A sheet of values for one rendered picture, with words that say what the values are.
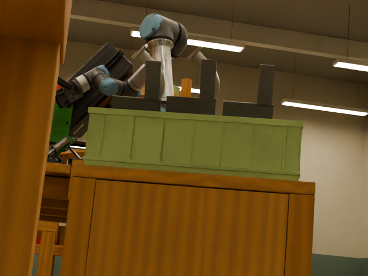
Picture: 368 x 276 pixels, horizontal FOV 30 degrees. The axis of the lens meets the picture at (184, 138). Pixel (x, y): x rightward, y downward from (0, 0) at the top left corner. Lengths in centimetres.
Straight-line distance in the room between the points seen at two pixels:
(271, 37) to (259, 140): 919
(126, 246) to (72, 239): 16
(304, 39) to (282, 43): 38
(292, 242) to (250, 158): 26
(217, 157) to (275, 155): 16
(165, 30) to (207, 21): 806
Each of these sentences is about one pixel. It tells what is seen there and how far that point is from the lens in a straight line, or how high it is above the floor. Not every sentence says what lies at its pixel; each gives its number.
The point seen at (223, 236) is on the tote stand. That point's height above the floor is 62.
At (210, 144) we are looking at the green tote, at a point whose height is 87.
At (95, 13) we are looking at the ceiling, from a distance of 1069.
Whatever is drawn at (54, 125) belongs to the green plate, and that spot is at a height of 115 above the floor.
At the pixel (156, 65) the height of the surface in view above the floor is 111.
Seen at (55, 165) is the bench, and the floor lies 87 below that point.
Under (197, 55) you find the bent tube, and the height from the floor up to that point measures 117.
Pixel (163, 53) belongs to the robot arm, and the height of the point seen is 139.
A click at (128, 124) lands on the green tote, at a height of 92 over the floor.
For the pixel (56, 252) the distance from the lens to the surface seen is 625.
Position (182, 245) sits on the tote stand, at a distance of 190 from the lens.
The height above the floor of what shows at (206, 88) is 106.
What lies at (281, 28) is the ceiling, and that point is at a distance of 1118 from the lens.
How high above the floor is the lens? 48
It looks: 12 degrees up
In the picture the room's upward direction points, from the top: 5 degrees clockwise
